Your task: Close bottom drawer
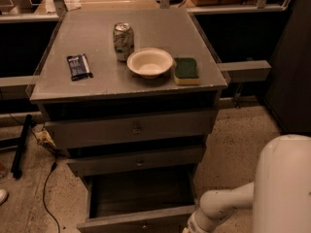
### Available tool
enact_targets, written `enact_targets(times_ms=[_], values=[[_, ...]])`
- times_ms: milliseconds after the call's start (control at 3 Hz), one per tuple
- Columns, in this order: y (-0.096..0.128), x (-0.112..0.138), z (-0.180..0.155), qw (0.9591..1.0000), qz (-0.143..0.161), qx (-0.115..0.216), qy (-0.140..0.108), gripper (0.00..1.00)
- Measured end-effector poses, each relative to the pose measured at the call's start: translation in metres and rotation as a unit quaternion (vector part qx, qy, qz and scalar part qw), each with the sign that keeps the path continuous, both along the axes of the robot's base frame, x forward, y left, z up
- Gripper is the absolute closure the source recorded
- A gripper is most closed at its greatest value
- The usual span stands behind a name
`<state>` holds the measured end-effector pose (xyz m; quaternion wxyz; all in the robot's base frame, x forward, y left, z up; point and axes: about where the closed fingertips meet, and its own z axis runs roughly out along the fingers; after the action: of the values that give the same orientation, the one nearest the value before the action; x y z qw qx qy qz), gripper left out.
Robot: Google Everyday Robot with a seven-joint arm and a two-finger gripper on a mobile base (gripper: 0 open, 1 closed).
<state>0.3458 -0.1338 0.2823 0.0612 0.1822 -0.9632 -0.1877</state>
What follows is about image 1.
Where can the grey bottom drawer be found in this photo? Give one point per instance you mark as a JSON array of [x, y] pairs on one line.
[[156, 200]]

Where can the grey drawer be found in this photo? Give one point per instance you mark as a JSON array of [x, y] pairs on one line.
[[156, 200], [148, 159], [72, 134]]

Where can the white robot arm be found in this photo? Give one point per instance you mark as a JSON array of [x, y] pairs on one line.
[[280, 195]]

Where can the grey drawer cabinet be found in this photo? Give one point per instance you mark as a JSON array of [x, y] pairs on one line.
[[114, 91]]

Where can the grey middle drawer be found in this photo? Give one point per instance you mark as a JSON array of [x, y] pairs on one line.
[[148, 159]]

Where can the grey top drawer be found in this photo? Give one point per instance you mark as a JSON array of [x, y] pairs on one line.
[[72, 134]]

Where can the white paper bowl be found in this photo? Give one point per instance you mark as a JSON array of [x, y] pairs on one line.
[[149, 63]]

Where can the green yellow sponge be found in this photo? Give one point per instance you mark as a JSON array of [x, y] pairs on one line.
[[185, 71]]

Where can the crushed green soda can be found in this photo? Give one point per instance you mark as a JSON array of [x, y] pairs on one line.
[[123, 39]]

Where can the dark blue snack packet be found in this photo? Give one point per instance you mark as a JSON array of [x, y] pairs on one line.
[[79, 67]]

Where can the white power strip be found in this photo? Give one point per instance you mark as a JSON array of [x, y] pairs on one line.
[[45, 138]]

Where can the white paper on counter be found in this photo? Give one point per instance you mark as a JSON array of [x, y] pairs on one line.
[[72, 4]]

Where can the black pole on floor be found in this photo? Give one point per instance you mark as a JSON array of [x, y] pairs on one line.
[[15, 170]]

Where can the white shoe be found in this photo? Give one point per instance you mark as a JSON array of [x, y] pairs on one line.
[[3, 196]]

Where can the grey rail beam right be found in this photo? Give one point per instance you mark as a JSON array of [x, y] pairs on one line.
[[246, 71]]

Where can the grey rail beam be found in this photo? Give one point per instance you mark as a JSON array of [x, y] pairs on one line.
[[14, 88], [246, 71]]

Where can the grey rail beam left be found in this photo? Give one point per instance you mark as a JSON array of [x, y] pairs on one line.
[[14, 88]]

